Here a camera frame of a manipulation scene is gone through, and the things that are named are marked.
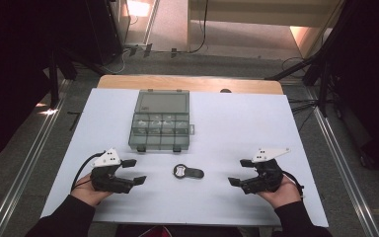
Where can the wooden table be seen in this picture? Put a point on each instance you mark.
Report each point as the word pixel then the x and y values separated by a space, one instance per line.
pixel 190 83

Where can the black metal stand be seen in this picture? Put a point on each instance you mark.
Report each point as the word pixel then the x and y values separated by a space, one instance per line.
pixel 54 79

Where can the grey transparent compartment box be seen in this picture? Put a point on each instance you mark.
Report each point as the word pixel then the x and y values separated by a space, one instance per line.
pixel 160 131

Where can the beige platform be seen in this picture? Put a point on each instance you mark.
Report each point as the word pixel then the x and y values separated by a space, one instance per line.
pixel 243 13

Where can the black round-headed small tool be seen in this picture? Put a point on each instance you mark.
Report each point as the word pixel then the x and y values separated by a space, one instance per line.
pixel 188 172

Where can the person's right hand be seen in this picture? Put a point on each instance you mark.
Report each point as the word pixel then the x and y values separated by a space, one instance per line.
pixel 284 194

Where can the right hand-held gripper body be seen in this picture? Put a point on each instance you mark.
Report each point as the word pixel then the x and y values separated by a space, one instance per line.
pixel 266 176

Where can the metal floor rail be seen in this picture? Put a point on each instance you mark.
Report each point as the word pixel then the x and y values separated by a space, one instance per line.
pixel 342 158
pixel 29 158

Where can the small clear part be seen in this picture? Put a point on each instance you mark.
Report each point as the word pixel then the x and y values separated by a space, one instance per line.
pixel 168 124
pixel 141 124
pixel 155 124

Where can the dark curtain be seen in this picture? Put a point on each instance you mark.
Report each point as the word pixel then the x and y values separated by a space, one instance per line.
pixel 10 72
pixel 371 82

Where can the person's left hand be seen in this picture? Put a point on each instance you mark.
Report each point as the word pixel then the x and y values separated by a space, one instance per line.
pixel 87 192

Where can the black cabinet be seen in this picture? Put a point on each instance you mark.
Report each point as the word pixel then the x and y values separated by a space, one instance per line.
pixel 103 29

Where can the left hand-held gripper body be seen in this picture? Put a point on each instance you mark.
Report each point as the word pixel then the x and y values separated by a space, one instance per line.
pixel 107 181

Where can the black tripod stand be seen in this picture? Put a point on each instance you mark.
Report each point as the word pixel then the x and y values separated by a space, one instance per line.
pixel 316 69

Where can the white board table cover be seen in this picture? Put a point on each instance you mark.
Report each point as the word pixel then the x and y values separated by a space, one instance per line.
pixel 237 138

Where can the small dark round object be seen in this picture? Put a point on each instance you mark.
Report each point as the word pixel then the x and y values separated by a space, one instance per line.
pixel 225 90

